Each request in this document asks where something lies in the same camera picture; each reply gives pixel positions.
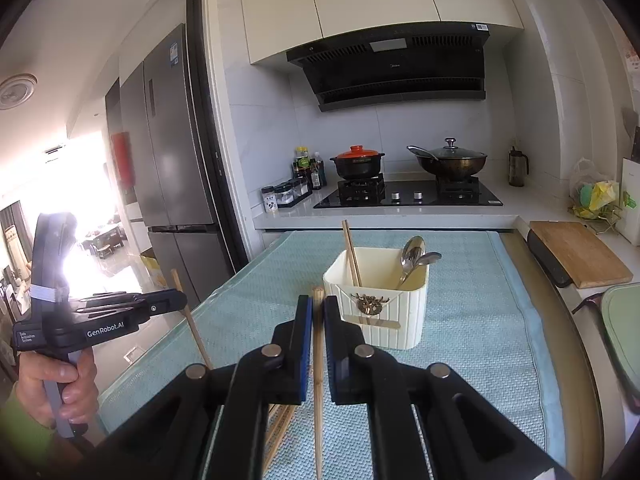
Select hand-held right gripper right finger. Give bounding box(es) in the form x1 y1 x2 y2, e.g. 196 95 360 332
322 296 576 480

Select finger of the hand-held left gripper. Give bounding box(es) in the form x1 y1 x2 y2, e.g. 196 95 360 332
75 288 189 317

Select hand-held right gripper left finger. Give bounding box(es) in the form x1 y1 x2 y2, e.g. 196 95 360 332
82 294 315 480

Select cream ribbed utensil holder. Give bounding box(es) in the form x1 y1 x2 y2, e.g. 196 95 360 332
322 247 430 351

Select large steel spoon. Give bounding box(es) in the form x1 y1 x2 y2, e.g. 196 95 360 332
397 236 426 291

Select small steel spoon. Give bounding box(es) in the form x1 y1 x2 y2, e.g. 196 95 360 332
402 251 443 283

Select person's left hand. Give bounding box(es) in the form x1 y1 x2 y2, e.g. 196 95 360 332
16 346 99 431

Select cardboard box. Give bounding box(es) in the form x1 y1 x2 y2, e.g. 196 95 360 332
140 249 168 288

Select light blue woven mat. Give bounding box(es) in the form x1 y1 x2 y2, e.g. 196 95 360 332
97 230 553 480

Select grey refrigerator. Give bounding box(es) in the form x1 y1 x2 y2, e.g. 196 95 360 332
120 22 226 306

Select spice jars and bottles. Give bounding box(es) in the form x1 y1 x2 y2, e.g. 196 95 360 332
275 176 313 208

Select black gas hob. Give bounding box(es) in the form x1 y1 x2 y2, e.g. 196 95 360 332
313 172 503 209

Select round ceiling light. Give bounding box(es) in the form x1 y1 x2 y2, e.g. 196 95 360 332
0 74 38 110

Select green label sauce bottle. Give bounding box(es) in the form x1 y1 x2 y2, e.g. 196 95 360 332
292 146 311 181

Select black clay pot red lid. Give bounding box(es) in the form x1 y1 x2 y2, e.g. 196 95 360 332
330 145 386 181

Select black griddle tray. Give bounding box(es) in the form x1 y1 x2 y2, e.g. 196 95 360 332
526 230 573 288

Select dark wok with glass lid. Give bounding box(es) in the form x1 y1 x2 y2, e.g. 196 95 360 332
406 137 488 179

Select brown water jug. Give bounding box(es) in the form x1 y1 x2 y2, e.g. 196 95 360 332
508 146 530 188

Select wooden cutting board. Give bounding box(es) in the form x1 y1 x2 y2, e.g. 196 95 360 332
529 221 634 289

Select black range hood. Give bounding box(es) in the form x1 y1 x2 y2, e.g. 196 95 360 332
286 27 488 113

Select clear plastic bag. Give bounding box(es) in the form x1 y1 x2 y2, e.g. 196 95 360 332
570 158 623 221

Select white knife block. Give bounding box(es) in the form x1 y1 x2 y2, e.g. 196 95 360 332
620 157 640 246

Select grey spatula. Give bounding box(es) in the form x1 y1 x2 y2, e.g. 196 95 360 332
621 106 640 140

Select red wall hanging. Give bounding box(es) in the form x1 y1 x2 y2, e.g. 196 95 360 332
111 131 137 187

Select white wall cabinet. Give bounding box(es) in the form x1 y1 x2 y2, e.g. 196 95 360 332
237 0 523 66

